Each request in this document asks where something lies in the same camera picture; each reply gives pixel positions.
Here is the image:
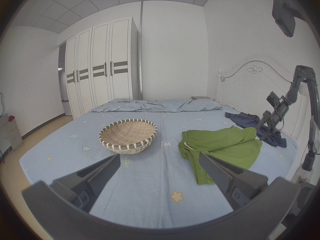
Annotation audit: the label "white chest of drawers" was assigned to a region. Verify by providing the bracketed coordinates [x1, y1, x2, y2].
[0, 114, 23, 155]

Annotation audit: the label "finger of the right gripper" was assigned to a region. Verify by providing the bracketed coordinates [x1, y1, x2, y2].
[255, 118, 267, 132]
[259, 127, 278, 142]

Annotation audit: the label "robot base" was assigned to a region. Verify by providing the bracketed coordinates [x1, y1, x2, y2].
[281, 163, 320, 234]

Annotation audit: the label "bed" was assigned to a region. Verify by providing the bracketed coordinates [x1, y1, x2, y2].
[19, 60, 315, 229]

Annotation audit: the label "pale blue quilt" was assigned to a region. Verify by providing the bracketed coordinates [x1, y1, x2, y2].
[91, 98, 223, 113]

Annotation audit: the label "green shorts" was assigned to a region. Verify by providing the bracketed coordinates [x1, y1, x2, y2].
[178, 125, 263, 186]

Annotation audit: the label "white wardrobe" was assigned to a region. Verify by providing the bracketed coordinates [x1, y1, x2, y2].
[65, 16, 143, 119]

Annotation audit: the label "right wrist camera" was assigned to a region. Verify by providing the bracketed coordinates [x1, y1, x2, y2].
[266, 91, 283, 107]

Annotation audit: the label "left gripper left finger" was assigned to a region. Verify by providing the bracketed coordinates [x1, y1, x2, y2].
[51, 154, 122, 213]

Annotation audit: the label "dark blue garment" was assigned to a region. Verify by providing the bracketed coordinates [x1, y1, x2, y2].
[224, 111, 287, 147]

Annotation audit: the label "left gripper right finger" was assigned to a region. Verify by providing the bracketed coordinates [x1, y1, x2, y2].
[199, 152, 269, 212]

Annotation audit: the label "grey wall duct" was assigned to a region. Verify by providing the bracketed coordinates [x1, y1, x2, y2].
[138, 1, 143, 101]

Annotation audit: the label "round woven basket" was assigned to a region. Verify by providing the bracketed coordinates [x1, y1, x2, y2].
[98, 118, 157, 155]

